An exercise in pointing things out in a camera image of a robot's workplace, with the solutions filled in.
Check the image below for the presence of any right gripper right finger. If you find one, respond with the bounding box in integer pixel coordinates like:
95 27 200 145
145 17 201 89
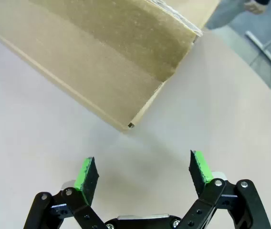
173 149 271 229

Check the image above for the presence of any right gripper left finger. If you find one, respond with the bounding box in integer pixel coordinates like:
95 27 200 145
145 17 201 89
22 156 107 229

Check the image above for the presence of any brown cardboard shipping box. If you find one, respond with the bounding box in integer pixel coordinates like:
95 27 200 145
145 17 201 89
0 0 219 131

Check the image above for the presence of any white table with metal legs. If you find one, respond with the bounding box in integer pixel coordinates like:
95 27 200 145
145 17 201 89
245 31 271 96

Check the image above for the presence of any person's left hand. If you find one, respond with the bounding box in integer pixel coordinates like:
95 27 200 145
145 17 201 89
244 0 268 15

